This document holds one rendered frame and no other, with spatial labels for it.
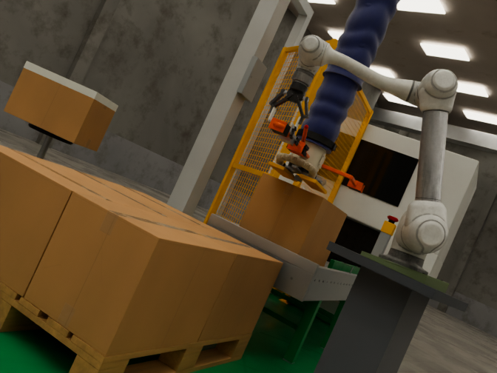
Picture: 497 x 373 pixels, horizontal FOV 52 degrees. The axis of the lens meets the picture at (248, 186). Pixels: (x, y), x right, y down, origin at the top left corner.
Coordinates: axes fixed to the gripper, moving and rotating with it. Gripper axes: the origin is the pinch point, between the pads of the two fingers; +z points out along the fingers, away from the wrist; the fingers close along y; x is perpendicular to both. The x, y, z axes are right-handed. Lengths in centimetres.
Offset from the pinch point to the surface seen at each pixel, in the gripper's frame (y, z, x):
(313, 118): 3.2, -15.8, -45.9
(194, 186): 93, 48, -119
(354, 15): 6, -78, -48
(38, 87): 207, 28, -55
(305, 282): -30, 67, -44
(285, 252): -13, 57, -45
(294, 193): -2, 26, -54
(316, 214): -18, 32, -53
